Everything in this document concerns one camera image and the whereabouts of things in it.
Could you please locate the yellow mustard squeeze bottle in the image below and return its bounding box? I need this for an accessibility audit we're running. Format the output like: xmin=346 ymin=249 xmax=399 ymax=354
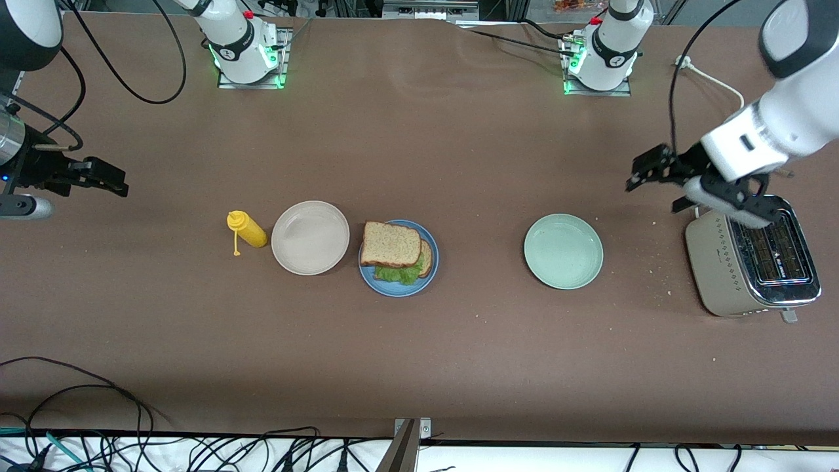
xmin=227 ymin=210 xmax=269 ymax=257

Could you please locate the green lettuce leaf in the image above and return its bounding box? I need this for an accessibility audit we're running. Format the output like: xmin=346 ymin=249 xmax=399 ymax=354
xmin=374 ymin=262 xmax=423 ymax=286

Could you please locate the light green round plate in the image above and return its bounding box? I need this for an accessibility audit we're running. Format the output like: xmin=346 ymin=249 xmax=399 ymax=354
xmin=523 ymin=213 xmax=604 ymax=290

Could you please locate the beige round plate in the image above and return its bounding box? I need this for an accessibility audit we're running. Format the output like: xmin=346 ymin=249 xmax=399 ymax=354
xmin=271 ymin=200 xmax=351 ymax=276

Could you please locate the blue round plate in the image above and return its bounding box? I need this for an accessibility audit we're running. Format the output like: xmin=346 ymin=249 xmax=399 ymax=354
xmin=359 ymin=220 xmax=440 ymax=298

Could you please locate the beige chrome toaster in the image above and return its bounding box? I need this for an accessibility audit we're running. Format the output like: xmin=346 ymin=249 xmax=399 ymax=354
xmin=685 ymin=194 xmax=822 ymax=324

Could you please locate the grey power strip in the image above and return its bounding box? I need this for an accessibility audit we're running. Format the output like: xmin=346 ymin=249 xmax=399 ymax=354
xmin=382 ymin=0 xmax=479 ymax=20

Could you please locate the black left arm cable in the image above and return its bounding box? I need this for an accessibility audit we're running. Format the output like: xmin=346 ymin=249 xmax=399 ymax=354
xmin=669 ymin=0 xmax=745 ymax=155

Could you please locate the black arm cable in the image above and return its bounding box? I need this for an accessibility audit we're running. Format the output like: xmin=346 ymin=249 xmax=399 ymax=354
xmin=669 ymin=0 xmax=745 ymax=155
xmin=66 ymin=0 xmax=188 ymax=106

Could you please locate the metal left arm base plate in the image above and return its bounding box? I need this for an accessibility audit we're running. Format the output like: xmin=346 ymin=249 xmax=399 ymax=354
xmin=558 ymin=33 xmax=633 ymax=98

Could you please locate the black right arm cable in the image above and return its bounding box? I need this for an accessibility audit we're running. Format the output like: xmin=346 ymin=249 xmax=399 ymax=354
xmin=66 ymin=0 xmax=188 ymax=106

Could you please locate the white toaster power cable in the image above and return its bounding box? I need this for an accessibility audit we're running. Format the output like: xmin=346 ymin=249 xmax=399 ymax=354
xmin=675 ymin=55 xmax=745 ymax=219

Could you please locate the black cable on table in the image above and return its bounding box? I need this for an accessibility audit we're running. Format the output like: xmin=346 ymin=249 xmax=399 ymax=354
xmin=459 ymin=18 xmax=579 ymax=57

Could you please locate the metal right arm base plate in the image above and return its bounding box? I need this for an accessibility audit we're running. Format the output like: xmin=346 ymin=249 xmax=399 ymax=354
xmin=216 ymin=28 xmax=292 ymax=90

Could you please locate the long black looped cable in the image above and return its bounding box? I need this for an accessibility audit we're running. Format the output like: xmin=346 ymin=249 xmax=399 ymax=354
xmin=0 ymin=357 xmax=172 ymax=472

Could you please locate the teal cable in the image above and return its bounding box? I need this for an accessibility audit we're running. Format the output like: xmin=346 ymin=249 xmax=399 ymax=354
xmin=0 ymin=426 xmax=89 ymax=472

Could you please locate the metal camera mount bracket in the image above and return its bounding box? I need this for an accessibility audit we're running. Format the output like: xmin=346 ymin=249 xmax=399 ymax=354
xmin=377 ymin=418 xmax=432 ymax=472

